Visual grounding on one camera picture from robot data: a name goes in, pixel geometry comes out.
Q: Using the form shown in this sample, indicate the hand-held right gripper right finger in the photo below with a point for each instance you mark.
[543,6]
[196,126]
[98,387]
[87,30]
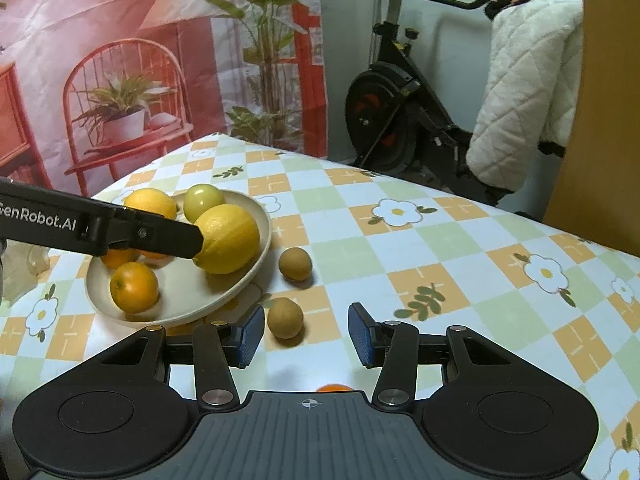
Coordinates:
[361,335]

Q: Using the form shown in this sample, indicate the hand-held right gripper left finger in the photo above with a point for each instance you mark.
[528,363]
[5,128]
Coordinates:
[250,337]

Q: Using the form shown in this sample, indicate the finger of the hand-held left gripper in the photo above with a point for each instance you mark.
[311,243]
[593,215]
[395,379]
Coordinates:
[165,237]

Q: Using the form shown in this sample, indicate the small brown kiwi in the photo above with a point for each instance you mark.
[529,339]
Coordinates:
[295,263]
[285,317]

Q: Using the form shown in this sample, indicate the green apple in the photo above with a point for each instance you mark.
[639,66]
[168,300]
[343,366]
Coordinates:
[202,202]

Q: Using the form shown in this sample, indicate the beige round plate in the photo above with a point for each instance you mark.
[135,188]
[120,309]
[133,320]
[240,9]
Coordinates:
[190,290]

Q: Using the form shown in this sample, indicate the clear glass object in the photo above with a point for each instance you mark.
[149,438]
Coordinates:
[37,262]

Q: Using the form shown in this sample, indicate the printed backdrop cloth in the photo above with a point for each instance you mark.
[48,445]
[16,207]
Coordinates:
[125,35]

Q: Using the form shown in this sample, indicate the black exercise bike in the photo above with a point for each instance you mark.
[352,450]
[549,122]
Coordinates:
[385,120]

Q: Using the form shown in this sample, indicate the white quilted blanket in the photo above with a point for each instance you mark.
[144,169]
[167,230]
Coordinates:
[525,95]

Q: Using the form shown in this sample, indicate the wooden board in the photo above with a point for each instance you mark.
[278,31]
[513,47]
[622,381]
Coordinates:
[605,135]

